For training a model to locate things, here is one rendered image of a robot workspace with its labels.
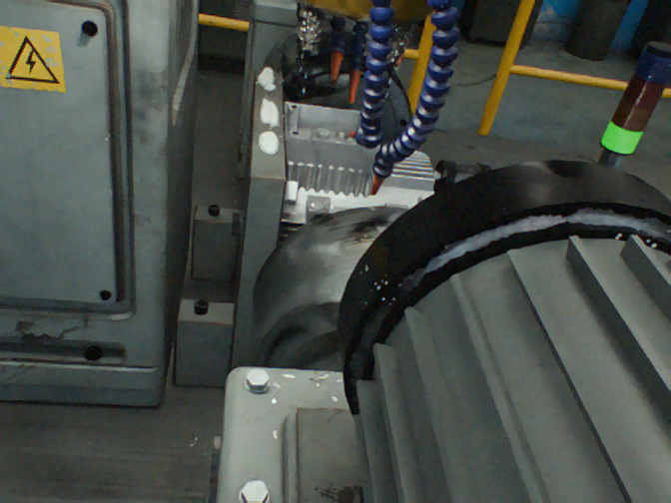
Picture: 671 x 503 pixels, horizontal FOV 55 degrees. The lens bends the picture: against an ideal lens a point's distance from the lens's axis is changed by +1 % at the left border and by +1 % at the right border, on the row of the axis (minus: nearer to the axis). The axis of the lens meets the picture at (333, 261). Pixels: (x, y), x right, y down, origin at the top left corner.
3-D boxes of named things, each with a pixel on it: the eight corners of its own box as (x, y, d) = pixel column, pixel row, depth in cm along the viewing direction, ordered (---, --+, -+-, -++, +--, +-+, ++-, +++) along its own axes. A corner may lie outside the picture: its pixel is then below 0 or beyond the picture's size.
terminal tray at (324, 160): (279, 190, 79) (286, 137, 75) (278, 150, 87) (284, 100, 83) (372, 200, 81) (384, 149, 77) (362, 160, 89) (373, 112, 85)
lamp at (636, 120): (619, 130, 114) (630, 107, 112) (605, 116, 119) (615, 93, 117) (650, 134, 115) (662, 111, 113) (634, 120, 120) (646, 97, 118)
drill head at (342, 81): (250, 215, 102) (267, 62, 88) (255, 108, 135) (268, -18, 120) (401, 230, 106) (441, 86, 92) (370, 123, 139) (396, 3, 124)
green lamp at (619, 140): (608, 153, 117) (619, 130, 114) (595, 138, 122) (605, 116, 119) (638, 157, 118) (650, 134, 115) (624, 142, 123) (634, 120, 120)
